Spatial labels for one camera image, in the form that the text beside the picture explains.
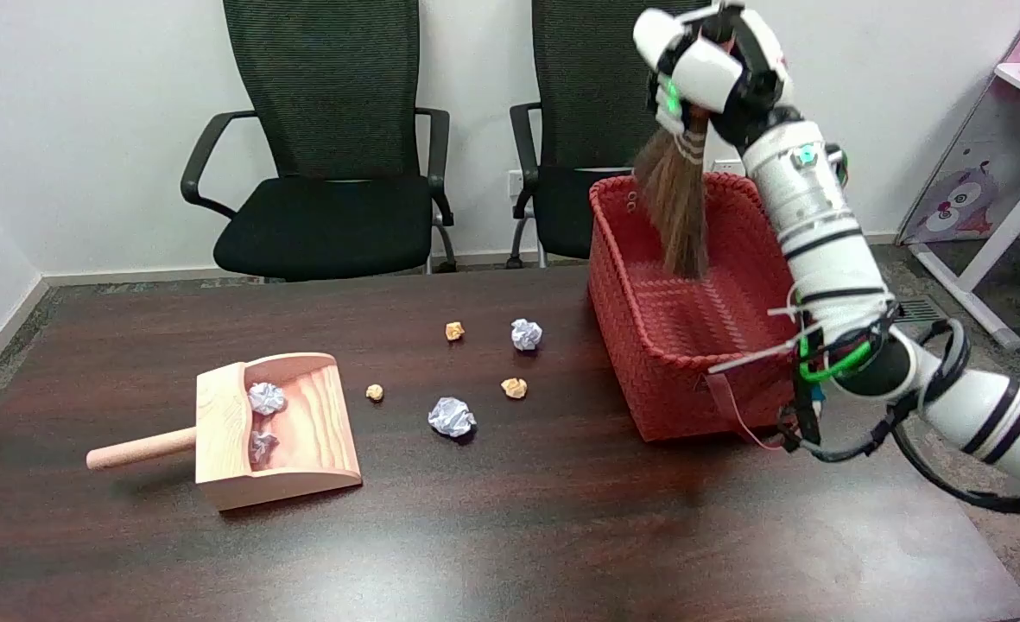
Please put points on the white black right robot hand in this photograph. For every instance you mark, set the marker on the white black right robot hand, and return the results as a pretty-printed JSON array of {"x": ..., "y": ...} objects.
[{"x": 708, "y": 69}]

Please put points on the brown straw hand broom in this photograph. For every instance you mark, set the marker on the brown straw hand broom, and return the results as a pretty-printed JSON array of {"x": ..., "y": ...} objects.
[{"x": 678, "y": 207}]

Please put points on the white paper ball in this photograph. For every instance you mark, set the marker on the white paper ball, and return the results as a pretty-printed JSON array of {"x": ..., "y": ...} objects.
[
  {"x": 262, "y": 444},
  {"x": 526, "y": 333},
  {"x": 452, "y": 417},
  {"x": 266, "y": 398}
]

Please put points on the orange paper ball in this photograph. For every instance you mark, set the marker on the orange paper ball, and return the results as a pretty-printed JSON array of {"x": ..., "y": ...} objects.
[
  {"x": 454, "y": 330},
  {"x": 514, "y": 388},
  {"x": 375, "y": 392}
]

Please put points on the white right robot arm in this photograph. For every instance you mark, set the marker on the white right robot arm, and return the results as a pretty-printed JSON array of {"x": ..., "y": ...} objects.
[{"x": 820, "y": 225}]

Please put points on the black mesh office chair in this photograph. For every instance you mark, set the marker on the black mesh office chair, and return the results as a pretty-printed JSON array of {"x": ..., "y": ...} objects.
[
  {"x": 328, "y": 86},
  {"x": 587, "y": 86}
]

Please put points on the red woven plastic basket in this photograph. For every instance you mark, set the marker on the red woven plastic basket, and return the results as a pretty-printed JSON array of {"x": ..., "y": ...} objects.
[{"x": 674, "y": 345}]

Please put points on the pink owl print panel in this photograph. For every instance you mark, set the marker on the pink owl print panel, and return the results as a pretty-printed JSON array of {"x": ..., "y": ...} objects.
[{"x": 959, "y": 203}]

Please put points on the white zip tie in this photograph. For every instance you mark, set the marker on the white zip tie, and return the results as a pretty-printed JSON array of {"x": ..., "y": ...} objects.
[{"x": 751, "y": 358}]

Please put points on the metal floor vent grille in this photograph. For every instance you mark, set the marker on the metal floor vent grille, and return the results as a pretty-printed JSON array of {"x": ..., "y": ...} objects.
[{"x": 920, "y": 309}]

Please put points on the white wall socket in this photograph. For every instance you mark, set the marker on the white wall socket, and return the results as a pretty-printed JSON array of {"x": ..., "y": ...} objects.
[
  {"x": 725, "y": 165},
  {"x": 516, "y": 183}
]

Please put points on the white metal desk frame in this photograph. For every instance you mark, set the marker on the white metal desk frame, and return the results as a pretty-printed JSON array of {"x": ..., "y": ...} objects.
[{"x": 993, "y": 250}]

